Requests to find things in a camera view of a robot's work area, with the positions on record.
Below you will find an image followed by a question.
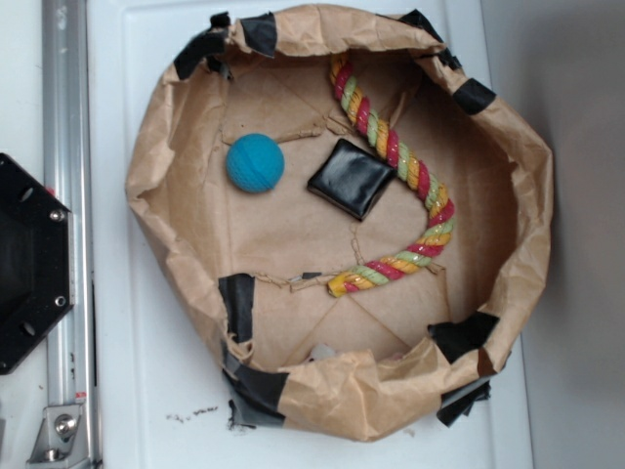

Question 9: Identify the black box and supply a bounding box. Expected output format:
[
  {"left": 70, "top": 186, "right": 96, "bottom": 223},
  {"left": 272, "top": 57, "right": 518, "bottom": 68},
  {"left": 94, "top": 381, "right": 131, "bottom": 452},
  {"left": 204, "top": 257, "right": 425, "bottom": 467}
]
[{"left": 307, "top": 139, "right": 396, "bottom": 221}]

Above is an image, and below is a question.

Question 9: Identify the black hexagonal robot base plate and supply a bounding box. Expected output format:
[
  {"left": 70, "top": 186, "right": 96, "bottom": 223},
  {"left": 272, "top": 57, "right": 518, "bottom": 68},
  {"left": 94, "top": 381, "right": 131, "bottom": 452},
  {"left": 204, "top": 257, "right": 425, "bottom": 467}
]
[{"left": 1, "top": 153, "right": 72, "bottom": 375}]

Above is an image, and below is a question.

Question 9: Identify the white tray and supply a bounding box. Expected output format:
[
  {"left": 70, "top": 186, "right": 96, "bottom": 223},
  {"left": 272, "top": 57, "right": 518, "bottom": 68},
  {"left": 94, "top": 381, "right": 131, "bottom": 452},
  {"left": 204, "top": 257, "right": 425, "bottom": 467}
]
[{"left": 87, "top": 1, "right": 533, "bottom": 468}]

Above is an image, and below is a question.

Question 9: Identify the blue ball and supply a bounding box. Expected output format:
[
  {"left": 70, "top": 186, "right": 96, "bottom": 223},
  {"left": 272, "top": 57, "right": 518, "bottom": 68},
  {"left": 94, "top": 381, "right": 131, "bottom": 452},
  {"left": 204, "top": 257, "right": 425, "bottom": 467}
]
[{"left": 226, "top": 133, "right": 285, "bottom": 193}]

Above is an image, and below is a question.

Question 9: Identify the aluminium profile rail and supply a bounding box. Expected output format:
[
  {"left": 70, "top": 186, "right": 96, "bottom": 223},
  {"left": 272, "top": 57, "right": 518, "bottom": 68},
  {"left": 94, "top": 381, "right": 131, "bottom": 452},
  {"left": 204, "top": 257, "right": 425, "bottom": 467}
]
[{"left": 42, "top": 1, "right": 103, "bottom": 468}]

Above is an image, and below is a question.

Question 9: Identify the multicolour twisted rope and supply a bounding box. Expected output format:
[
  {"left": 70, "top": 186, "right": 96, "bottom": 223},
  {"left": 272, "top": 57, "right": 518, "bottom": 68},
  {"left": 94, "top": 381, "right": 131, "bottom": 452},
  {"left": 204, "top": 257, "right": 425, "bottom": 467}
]
[{"left": 327, "top": 52, "right": 456, "bottom": 299}]

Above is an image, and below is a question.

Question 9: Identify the metal corner bracket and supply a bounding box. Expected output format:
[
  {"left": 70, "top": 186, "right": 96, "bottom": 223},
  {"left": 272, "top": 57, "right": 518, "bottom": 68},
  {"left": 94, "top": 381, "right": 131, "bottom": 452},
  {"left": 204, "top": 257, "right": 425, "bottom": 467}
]
[{"left": 25, "top": 405, "right": 88, "bottom": 468}]

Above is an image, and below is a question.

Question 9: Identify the brown paper bin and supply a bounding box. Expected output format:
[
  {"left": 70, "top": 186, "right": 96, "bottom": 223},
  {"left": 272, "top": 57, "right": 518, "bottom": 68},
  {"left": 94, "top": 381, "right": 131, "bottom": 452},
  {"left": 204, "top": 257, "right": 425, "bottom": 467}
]
[{"left": 126, "top": 5, "right": 554, "bottom": 441}]

